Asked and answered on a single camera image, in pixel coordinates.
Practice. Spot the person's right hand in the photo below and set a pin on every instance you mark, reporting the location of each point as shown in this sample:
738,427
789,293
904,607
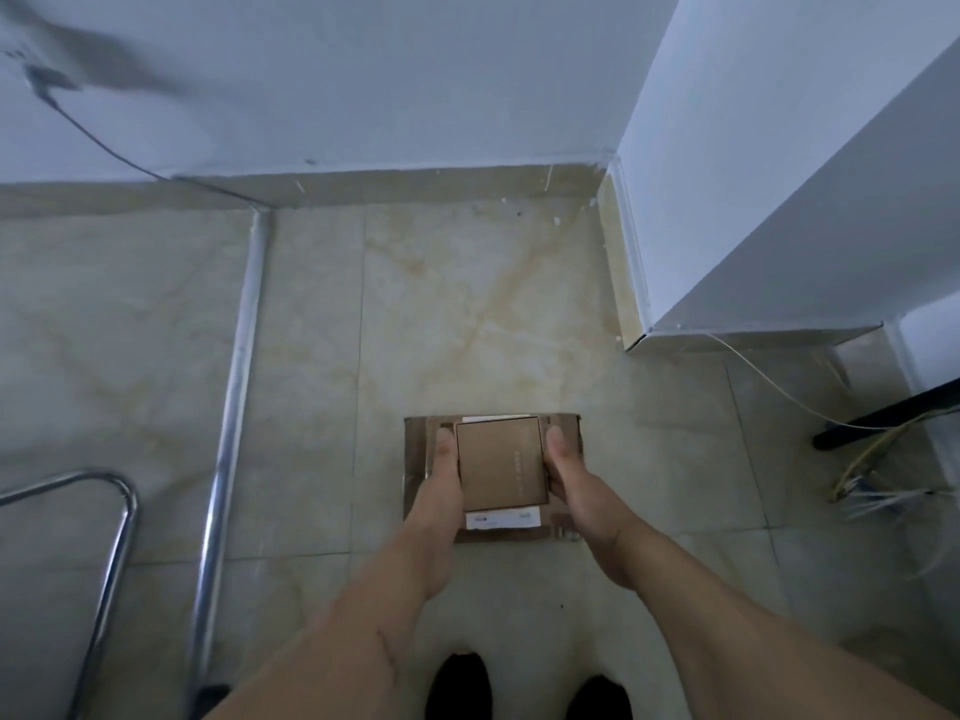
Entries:
589,509

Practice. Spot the person's left hand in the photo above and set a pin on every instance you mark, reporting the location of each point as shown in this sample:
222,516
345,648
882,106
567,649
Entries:
435,509

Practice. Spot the person's right thumb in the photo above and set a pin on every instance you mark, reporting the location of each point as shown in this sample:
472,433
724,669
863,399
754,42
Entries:
559,457

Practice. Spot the person's left thumb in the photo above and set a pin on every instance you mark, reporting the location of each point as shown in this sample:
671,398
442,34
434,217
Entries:
448,461

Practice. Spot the small brown square box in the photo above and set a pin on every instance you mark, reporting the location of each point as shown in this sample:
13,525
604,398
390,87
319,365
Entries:
501,464

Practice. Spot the brown cardboard shipping box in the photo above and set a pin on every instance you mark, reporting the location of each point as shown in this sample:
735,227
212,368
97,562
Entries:
517,521

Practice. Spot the person's right forearm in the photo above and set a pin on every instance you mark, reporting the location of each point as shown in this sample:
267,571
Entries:
742,637

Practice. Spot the person's left forearm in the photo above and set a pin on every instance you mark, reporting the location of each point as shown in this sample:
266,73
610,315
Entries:
330,644

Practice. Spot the person's left black shoe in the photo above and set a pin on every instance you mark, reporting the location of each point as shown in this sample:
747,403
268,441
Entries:
457,686

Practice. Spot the person's black shoe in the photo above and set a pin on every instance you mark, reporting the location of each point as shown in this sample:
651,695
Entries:
457,686
597,701

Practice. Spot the person's right black shoe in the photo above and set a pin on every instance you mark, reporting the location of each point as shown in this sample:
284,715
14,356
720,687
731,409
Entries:
597,701

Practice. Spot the black furniture leg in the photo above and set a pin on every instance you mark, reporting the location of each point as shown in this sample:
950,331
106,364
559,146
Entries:
885,417

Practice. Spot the chrome tubular chair frame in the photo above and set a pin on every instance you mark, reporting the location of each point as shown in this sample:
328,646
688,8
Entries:
105,562

